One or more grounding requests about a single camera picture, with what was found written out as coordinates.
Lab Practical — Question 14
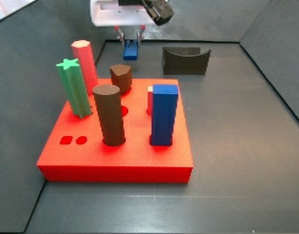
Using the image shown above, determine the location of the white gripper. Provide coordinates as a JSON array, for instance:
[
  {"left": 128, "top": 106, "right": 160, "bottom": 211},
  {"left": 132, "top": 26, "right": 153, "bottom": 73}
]
[{"left": 90, "top": 0, "right": 153, "bottom": 43}]

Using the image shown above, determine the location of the blue square-circle object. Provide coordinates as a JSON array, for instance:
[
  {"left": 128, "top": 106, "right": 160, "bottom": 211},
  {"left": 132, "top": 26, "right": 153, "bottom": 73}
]
[{"left": 122, "top": 40, "right": 137, "bottom": 60}]

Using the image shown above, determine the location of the black curved regrasp stand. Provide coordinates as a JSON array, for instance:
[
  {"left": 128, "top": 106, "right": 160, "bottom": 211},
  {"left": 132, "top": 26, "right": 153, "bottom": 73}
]
[{"left": 162, "top": 47, "right": 210, "bottom": 75}]

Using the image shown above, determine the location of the tall blue square peg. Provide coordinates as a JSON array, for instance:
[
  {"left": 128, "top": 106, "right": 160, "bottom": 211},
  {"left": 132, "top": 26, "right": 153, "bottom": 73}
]
[{"left": 149, "top": 84, "right": 177, "bottom": 146}]

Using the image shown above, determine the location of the red peg fixture block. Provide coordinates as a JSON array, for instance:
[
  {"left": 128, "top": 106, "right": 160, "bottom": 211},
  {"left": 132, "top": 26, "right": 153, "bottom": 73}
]
[{"left": 35, "top": 79, "right": 192, "bottom": 183}]

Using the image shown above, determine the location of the pink hexagonal peg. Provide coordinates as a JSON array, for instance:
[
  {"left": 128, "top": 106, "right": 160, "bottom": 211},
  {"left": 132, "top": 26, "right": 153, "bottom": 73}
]
[{"left": 70, "top": 40, "right": 97, "bottom": 95}]

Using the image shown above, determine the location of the short brown pentagon peg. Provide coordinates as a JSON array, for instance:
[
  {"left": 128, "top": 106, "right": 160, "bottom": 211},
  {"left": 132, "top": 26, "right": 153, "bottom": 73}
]
[{"left": 109, "top": 64, "right": 132, "bottom": 93}]

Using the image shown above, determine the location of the green star peg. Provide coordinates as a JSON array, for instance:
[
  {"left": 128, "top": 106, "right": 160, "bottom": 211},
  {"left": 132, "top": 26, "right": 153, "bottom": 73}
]
[{"left": 55, "top": 58, "right": 92, "bottom": 119}]

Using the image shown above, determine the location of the short red-white peg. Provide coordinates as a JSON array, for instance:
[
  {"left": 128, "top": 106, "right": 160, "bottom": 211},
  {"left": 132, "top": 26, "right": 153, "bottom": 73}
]
[{"left": 146, "top": 86, "right": 152, "bottom": 115}]

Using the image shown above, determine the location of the tall brown cylinder peg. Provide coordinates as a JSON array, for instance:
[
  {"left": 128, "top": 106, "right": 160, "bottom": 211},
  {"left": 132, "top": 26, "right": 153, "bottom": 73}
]
[{"left": 92, "top": 84, "right": 125, "bottom": 146}]

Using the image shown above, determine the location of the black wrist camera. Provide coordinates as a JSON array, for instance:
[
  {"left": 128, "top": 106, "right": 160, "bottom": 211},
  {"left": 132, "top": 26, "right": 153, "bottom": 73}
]
[{"left": 118, "top": 0, "right": 173, "bottom": 26}]

